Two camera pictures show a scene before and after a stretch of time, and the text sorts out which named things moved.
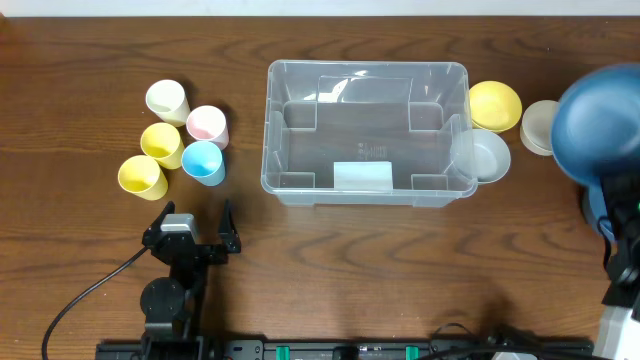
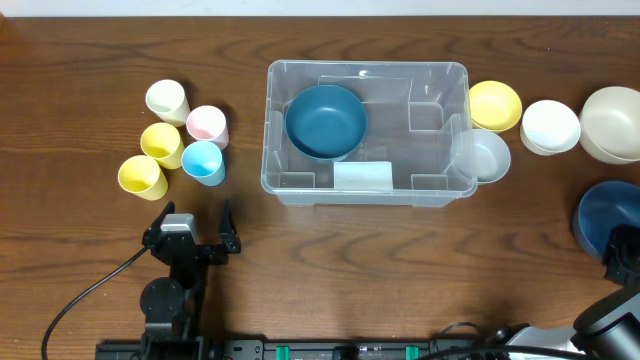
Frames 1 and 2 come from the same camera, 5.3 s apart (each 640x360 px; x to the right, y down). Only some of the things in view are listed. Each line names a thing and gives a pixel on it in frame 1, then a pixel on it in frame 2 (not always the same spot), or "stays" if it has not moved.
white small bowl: [537, 126] stays
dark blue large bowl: [596, 125] → [326, 122]
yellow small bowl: [494, 106] stays
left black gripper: [201, 251] stays
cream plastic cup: [167, 99] stays
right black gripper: [621, 201] → [622, 251]
